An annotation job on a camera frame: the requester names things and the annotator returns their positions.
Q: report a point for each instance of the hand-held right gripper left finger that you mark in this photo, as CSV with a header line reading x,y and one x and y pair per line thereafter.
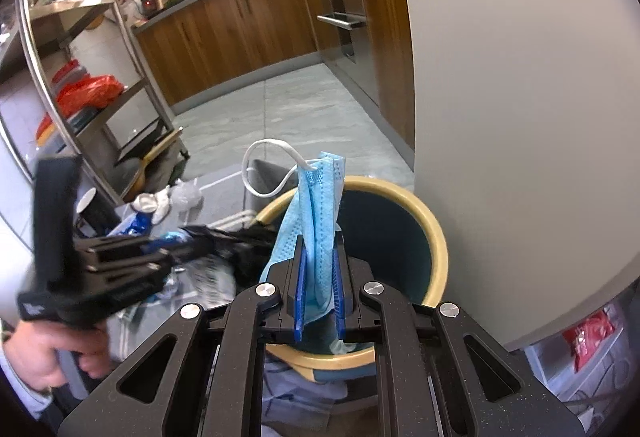
x,y
299,297

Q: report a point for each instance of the person's left hand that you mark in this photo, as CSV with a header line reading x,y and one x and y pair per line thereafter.
x,y
35,357

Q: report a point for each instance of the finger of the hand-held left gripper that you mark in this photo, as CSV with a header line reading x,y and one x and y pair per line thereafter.
x,y
130,247
130,273

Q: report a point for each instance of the crumpled printed wrapper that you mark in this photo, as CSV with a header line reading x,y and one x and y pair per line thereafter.
x,y
210,279

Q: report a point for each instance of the wooden kitchen base cabinet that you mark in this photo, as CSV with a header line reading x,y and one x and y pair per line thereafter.
x,y
225,37

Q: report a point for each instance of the stainless steel rack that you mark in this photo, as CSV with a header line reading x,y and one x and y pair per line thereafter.
x,y
37,62

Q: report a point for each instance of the tall wooden cabinet panel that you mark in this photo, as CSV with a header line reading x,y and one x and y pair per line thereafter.
x,y
387,17

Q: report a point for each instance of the built-in steel oven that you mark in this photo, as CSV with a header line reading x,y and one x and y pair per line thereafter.
x,y
340,42

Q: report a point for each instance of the person's left forearm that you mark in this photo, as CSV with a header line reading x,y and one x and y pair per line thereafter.
x,y
22,404

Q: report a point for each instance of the teal bin with yellow rim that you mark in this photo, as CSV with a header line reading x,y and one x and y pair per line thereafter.
x,y
395,237

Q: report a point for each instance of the blue snack packet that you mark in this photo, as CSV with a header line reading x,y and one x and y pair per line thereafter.
x,y
137,223

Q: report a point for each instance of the black plastic bag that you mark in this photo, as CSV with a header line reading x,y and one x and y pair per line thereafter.
x,y
250,252

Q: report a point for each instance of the red plastic bag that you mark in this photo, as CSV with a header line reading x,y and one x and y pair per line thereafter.
x,y
87,92

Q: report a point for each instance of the clear storage box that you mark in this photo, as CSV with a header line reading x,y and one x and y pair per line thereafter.
x,y
555,367

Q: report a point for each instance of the falling white tissue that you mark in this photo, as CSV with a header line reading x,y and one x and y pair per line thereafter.
x,y
187,194

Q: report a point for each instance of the black paper cup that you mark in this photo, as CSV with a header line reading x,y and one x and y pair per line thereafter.
x,y
95,212

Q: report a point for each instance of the white crumpled tissue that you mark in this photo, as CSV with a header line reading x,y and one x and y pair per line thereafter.
x,y
150,205

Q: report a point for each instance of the blue face mask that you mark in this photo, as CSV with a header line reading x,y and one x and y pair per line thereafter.
x,y
312,217

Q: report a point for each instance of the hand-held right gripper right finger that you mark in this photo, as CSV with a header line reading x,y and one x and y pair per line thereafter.
x,y
336,297

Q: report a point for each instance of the red packet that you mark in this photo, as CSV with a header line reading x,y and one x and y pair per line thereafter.
x,y
587,334

